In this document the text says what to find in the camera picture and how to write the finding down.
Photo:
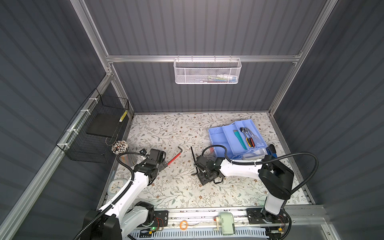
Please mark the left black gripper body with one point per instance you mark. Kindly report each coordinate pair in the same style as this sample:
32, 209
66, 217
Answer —
161, 166

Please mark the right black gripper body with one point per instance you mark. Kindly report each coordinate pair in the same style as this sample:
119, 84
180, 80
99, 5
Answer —
203, 177

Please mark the white blue tool box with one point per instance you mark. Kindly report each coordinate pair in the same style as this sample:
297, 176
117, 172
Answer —
226, 143

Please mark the teal utility knife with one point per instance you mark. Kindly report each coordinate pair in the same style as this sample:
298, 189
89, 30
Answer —
238, 136

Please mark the yellow black pliers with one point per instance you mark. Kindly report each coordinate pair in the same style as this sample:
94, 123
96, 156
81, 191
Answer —
249, 138

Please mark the black handled screwdriver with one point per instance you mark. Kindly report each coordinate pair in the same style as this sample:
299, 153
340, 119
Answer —
246, 137

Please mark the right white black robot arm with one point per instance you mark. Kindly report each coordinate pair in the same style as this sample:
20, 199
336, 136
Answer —
276, 177

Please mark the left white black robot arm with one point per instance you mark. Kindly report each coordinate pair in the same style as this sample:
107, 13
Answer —
114, 220

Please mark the black hex key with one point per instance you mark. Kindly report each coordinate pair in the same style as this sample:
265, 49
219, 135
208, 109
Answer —
194, 159

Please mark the mint round clock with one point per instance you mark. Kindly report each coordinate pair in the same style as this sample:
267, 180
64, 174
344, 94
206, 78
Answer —
115, 186

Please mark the mint green device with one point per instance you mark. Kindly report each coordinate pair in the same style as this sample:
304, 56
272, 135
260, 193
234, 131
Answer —
226, 223

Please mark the yellow green marker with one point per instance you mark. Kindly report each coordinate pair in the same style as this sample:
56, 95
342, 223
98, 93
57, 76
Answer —
123, 116

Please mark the red handled hex key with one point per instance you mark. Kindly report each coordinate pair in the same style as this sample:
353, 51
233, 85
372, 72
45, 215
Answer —
176, 156

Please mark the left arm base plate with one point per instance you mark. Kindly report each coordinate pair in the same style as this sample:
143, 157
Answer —
160, 219

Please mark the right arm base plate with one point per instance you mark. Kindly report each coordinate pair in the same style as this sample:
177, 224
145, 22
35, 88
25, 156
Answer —
261, 216

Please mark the black wire side basket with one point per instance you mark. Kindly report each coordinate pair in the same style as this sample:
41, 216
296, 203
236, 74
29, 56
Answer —
95, 129

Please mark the white wire wall basket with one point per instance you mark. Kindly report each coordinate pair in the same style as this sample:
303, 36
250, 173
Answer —
207, 70

